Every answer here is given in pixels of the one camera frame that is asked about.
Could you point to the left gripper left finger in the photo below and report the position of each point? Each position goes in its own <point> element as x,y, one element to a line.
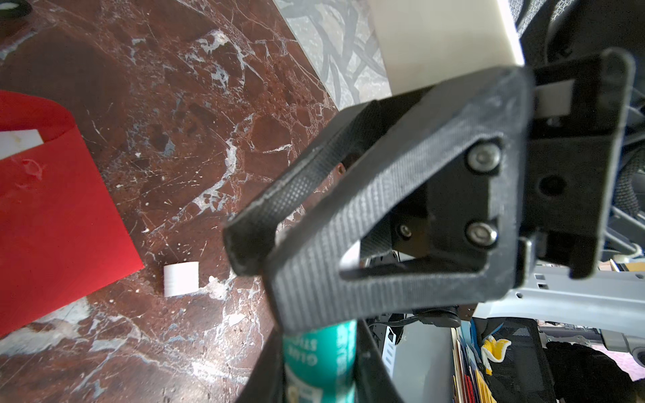
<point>266,383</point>

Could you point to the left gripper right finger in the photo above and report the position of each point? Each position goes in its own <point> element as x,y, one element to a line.
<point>372,381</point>

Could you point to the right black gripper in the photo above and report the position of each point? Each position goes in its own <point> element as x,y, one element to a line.
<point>587,65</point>

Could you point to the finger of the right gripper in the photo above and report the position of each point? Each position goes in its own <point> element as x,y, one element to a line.
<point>250,236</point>
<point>452,167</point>

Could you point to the green white glue stick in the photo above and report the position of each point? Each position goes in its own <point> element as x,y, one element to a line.
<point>319,365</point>

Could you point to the white glue stick cap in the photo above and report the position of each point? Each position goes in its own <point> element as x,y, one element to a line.
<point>181,279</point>

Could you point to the red envelope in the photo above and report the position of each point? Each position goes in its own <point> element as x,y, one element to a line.
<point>62,237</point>

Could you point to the green work glove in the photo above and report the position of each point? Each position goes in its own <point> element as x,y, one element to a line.
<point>14,9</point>

